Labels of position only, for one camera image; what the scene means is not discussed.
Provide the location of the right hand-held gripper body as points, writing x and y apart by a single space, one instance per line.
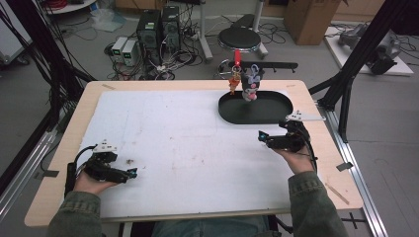
293 138

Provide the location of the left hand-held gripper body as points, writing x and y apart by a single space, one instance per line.
102 168

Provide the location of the black rack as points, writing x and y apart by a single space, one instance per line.
271 110

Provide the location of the person's left hand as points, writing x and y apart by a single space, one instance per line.
90 184

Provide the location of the person's right hand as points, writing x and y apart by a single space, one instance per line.
298 161

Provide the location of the black tape piece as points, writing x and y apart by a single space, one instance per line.
49 173
344 166

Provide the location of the white table mat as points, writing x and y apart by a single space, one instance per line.
184 164

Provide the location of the clear tape strip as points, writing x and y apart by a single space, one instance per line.
108 87

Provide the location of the grey metal stand leg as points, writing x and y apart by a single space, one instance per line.
260 33
205 36

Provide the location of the black round stool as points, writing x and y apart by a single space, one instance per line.
239 39

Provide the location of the person's legs in jeans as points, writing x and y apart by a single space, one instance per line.
210 228

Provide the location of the brown cardboard box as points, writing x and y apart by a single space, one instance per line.
309 21

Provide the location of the white bench power supply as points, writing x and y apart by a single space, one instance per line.
118 47
130 52

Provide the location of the grey machine on board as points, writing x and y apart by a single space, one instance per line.
385 49

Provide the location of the white floor board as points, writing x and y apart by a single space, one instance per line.
400 67

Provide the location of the black computer tower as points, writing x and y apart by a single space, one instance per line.
171 28
149 33

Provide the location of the clear plastic bag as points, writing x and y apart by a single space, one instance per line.
107 19

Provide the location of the white round table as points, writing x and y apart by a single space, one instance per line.
70 7

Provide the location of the aluminium rail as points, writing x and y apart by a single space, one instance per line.
359 184
23 174

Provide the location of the black metal frame post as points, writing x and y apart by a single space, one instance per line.
42 49
362 49

